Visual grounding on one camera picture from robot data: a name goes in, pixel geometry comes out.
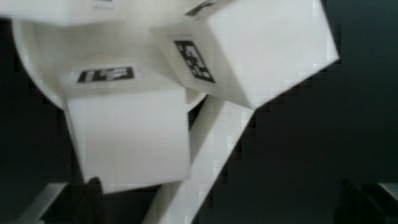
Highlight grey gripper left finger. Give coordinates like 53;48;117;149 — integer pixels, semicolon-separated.
11;178;105;224

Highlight white round stool seat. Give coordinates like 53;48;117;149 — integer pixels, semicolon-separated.
12;21;204;118

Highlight white stool leg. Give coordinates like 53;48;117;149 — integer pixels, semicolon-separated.
153;0;339;109
0;0;194;26
62;60;190;194

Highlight white right fence piece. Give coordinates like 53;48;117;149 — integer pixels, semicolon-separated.
142;97;254;224

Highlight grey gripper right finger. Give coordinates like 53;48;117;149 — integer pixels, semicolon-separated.
334;179;398;224

